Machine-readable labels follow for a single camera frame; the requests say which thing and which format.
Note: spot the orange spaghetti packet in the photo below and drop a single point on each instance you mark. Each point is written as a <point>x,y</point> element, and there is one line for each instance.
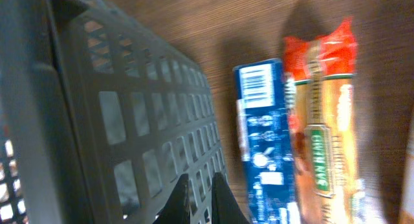
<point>319,96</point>

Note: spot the blue box package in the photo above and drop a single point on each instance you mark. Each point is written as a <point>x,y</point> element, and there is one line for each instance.
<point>264,142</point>

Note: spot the grey plastic basket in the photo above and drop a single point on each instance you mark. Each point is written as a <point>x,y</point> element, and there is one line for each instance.
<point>99,117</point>

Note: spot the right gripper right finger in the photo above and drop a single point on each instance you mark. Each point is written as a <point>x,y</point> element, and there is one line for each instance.
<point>225,209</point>

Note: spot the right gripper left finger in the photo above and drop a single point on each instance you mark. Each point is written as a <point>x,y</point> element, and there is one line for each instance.
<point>177,208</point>

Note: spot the orange white food pouch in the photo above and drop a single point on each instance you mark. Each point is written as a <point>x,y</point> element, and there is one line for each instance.
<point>406,208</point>

